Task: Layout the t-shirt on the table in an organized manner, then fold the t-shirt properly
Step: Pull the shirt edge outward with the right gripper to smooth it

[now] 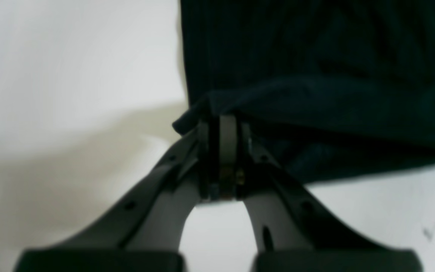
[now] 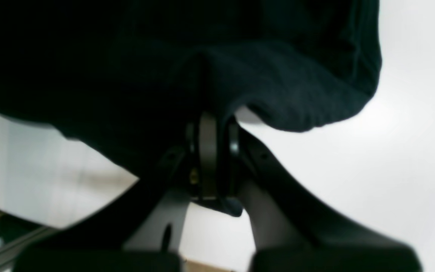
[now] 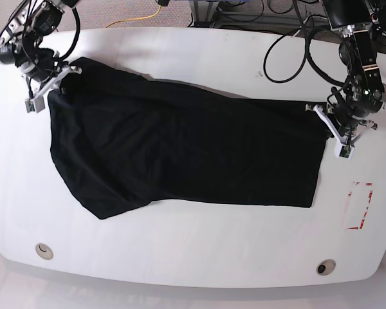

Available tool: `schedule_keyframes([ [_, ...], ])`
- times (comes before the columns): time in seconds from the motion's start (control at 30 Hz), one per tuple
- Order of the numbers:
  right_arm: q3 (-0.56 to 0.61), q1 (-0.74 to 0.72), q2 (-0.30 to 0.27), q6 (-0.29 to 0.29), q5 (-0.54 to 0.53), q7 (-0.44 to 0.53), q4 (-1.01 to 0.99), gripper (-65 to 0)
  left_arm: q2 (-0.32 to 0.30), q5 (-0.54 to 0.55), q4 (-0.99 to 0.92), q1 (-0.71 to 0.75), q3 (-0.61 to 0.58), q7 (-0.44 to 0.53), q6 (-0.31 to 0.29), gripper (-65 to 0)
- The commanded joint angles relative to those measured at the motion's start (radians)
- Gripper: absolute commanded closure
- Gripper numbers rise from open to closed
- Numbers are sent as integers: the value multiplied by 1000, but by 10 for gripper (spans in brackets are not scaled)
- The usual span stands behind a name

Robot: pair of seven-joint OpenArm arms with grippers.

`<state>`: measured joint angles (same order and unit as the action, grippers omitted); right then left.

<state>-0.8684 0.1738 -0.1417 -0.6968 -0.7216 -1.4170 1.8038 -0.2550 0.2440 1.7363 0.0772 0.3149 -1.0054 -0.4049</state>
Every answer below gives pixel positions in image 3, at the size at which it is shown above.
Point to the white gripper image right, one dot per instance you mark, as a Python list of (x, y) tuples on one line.
[(346, 135)]

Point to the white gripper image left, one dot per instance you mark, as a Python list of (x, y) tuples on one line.
[(40, 80)]

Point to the black t-shirt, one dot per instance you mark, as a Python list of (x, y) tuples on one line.
[(121, 142)]

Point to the red tape rectangle marking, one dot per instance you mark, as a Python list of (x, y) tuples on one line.
[(358, 203)]

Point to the black cable image left arm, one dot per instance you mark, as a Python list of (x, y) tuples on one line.
[(43, 19)]

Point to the black cable image arm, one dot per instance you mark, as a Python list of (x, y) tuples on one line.
[(43, 19), (287, 57)]

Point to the black cable image right arm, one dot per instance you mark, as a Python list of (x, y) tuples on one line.
[(287, 57)]

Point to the right table cable grommet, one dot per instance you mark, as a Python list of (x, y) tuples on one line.
[(326, 267)]

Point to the table cable grommet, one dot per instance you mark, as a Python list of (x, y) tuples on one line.
[(326, 267), (44, 251)]

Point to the left table cable grommet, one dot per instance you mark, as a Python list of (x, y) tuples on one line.
[(44, 251)]

